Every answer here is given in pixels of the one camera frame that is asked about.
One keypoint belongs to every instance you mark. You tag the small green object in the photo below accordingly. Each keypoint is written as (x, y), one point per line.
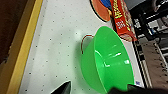
(106, 63)

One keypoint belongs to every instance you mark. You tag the white table with items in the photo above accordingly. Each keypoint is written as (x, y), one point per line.
(50, 50)

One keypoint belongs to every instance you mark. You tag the flat orange object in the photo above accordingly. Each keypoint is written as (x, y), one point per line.
(125, 23)

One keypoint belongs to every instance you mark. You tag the orange bowl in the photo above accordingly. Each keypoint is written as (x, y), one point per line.
(100, 11)

